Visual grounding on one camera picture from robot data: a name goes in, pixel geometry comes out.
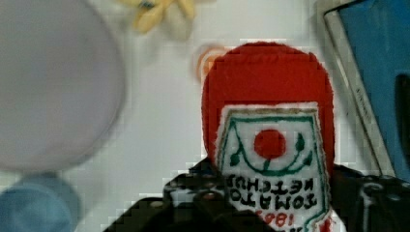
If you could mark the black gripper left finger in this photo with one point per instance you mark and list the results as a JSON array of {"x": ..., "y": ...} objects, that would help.
[{"x": 195, "y": 201}]

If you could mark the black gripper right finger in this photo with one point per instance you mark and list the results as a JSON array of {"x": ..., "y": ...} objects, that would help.
[{"x": 370, "y": 203}]

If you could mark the red plush ketchup bottle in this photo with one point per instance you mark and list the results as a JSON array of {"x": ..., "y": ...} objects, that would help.
[{"x": 268, "y": 128}]

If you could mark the plush orange slice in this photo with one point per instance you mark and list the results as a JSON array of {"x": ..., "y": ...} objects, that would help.
[{"x": 205, "y": 57}]

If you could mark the blue bowl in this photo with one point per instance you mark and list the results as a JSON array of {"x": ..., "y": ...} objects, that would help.
[{"x": 40, "y": 203}]

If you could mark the black toaster oven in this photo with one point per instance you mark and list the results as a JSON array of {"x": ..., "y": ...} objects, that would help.
[{"x": 367, "y": 42}]

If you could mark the lavender round plate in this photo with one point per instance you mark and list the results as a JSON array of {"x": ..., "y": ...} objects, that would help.
[{"x": 62, "y": 83}]

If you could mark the plush peeled banana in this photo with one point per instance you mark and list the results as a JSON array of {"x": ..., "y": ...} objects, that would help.
[{"x": 178, "y": 15}]

